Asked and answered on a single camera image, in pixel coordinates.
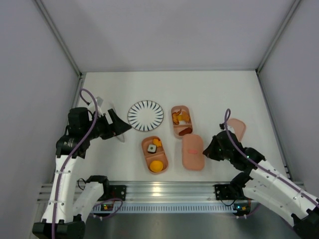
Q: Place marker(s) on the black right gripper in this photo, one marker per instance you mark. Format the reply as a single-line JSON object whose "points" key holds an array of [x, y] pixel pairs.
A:
{"points": [[215, 148]]}

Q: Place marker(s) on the orange round dumpling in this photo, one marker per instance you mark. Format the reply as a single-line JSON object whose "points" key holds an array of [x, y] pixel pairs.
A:
{"points": [[156, 166]]}

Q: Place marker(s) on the orange fried shrimp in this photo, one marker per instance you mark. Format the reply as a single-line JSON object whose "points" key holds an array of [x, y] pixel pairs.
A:
{"points": [[177, 117]]}

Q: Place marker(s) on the blue striped white plate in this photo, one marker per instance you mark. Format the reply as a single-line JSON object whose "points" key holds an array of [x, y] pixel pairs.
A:
{"points": [[145, 115]]}

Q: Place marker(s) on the left aluminium frame post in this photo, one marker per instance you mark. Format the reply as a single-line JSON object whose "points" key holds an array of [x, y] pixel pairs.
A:
{"points": [[53, 28]]}

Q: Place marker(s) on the brown meat slice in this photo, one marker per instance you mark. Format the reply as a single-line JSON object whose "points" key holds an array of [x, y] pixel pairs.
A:
{"points": [[185, 131]]}

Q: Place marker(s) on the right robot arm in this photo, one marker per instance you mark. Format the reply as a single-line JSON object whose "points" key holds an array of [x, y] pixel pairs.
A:
{"points": [[260, 181]]}

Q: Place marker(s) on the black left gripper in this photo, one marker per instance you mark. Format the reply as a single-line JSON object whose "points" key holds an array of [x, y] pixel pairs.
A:
{"points": [[109, 125]]}

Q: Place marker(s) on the aluminium mounting rail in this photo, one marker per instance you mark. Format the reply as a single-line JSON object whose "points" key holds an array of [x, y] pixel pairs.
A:
{"points": [[168, 192]]}

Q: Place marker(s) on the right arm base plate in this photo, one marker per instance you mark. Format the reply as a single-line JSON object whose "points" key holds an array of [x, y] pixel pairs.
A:
{"points": [[226, 192]]}

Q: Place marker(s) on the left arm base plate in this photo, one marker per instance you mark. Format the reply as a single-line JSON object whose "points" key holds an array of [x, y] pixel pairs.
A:
{"points": [[114, 191]]}

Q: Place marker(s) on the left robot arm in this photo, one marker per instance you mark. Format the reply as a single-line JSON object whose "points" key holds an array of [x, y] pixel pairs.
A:
{"points": [[65, 217]]}

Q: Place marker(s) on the light pink lid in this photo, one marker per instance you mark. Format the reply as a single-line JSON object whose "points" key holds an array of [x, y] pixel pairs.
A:
{"points": [[237, 127]]}

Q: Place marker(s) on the sushi roll piece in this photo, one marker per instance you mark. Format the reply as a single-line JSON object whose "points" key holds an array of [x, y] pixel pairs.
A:
{"points": [[152, 148]]}

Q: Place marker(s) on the orange fish shaped food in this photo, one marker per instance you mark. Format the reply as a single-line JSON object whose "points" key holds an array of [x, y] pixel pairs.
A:
{"points": [[157, 142]]}

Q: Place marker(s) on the pink lunch box lid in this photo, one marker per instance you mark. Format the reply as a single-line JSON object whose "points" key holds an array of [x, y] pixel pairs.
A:
{"points": [[192, 152]]}

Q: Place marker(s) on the pink divided lunch box tray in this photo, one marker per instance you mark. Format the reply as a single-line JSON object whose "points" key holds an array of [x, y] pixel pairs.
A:
{"points": [[178, 128]]}

